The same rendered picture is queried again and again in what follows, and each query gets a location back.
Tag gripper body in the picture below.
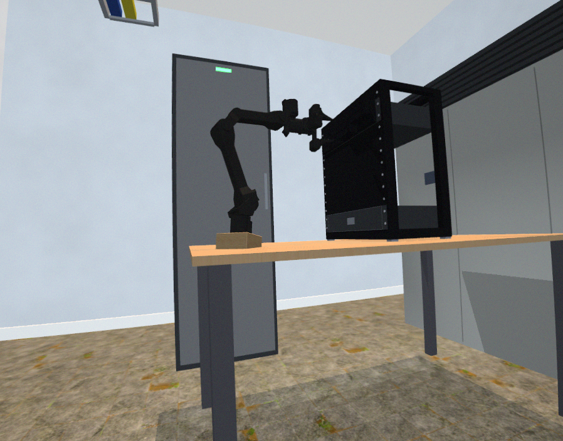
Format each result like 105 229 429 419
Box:
298 104 321 152

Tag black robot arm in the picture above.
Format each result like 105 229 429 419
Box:
210 99 322 233

